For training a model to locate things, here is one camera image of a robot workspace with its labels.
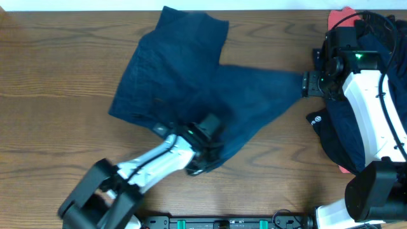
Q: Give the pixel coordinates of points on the red garment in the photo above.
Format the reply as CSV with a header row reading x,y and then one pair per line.
x,y
336,15

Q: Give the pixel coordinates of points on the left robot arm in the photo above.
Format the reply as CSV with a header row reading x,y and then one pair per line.
x,y
108,195

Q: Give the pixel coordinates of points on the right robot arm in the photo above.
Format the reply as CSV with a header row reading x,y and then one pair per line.
x,y
378,194

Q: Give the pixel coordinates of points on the dark blue denim shorts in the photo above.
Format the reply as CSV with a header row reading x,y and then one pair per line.
x,y
174,78

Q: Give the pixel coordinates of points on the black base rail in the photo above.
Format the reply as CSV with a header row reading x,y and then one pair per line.
x,y
279,221

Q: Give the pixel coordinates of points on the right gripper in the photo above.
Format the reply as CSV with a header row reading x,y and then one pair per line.
x,y
310,86

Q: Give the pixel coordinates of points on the dark blue garment in pile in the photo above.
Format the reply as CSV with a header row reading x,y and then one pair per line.
x,y
345,123

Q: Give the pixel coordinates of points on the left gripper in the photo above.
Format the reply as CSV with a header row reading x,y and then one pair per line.
x,y
197,163

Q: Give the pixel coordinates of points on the black knit garment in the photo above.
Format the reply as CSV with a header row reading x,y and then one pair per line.
x,y
382,30

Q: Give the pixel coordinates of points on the black garment with logo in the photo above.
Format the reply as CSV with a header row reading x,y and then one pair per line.
x,y
323,127

